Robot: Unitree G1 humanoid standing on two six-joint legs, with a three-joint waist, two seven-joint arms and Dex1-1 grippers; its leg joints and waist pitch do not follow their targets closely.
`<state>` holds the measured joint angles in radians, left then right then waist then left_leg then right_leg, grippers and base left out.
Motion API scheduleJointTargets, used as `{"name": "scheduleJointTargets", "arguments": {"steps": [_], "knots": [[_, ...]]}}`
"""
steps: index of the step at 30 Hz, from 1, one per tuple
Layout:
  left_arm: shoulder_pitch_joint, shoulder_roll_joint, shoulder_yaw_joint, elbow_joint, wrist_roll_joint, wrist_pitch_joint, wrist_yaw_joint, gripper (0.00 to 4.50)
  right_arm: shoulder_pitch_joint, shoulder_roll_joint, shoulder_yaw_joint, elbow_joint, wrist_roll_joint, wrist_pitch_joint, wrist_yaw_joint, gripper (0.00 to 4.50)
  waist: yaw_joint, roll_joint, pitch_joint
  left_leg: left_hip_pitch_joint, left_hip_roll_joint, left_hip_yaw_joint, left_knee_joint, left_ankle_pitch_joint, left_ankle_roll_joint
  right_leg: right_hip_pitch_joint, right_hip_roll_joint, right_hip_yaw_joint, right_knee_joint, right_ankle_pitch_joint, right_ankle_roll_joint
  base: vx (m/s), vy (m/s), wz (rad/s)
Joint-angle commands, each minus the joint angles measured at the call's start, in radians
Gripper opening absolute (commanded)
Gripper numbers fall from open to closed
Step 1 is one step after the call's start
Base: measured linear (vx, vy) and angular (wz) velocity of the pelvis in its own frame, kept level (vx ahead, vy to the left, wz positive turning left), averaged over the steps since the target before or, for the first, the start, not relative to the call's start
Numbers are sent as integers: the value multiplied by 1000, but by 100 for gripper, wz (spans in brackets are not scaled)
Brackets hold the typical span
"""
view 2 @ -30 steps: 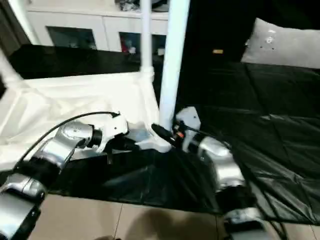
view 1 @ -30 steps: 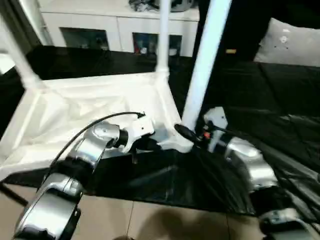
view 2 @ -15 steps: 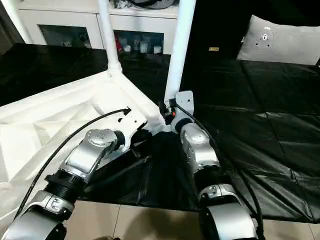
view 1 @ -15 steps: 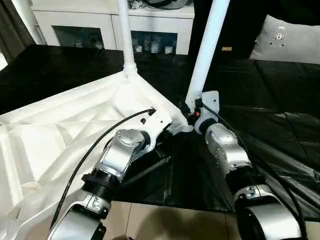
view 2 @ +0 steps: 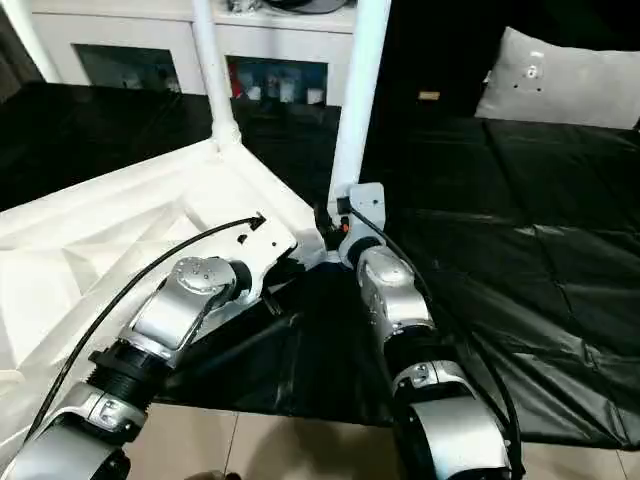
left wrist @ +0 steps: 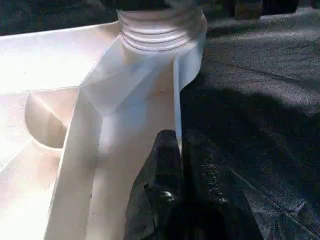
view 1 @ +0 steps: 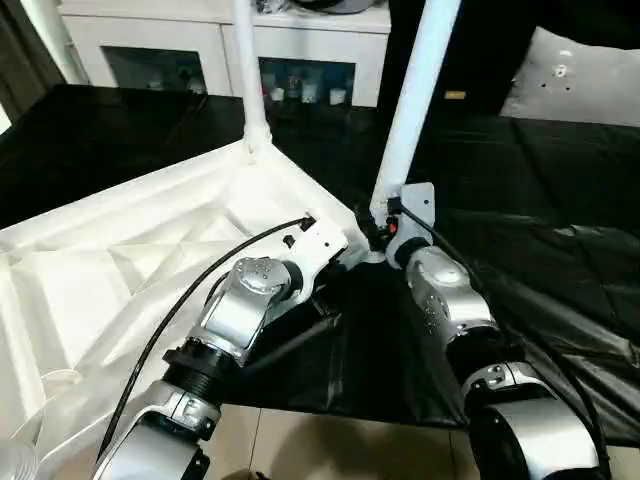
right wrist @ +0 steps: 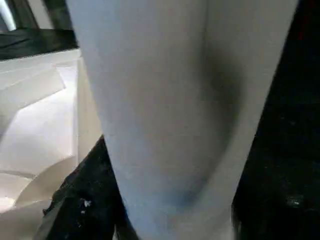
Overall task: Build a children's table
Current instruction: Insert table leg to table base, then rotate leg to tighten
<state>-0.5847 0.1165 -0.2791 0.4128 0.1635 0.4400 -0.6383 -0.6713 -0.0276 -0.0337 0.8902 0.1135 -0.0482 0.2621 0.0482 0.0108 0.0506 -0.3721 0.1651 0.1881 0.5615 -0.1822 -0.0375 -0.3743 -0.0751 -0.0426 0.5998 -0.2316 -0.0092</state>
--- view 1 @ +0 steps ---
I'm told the grey rounded bag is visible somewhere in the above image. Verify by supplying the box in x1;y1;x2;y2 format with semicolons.
294;0;375;15

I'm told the black work mat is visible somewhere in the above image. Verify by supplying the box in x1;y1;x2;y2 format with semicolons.
0;82;640;446

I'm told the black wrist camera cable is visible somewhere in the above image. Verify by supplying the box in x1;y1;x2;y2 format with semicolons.
94;214;318;462
392;198;612;480

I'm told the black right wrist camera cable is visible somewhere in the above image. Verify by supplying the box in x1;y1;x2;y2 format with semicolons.
392;198;612;480

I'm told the grey-brown curtain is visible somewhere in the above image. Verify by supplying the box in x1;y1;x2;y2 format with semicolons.
0;0;67;122

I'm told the white plastic table top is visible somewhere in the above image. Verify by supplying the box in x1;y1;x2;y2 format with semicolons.
0;141;387;454

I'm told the white sideboard with glass doors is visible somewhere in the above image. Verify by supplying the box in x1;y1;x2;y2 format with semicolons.
59;0;392;109

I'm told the grey cushion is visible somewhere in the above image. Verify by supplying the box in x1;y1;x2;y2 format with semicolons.
499;26;640;127

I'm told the black left wrist camera cable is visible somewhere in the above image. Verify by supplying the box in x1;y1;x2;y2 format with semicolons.
94;214;318;462

